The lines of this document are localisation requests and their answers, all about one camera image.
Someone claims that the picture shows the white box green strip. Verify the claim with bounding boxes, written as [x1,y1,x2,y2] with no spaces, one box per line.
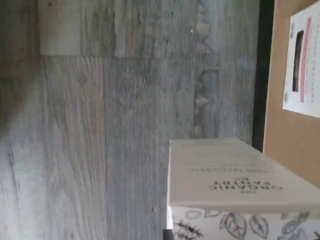
[166,138,320,240]

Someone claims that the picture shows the white box pink strip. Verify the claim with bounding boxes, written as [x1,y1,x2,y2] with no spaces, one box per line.
[281,14,320,118]

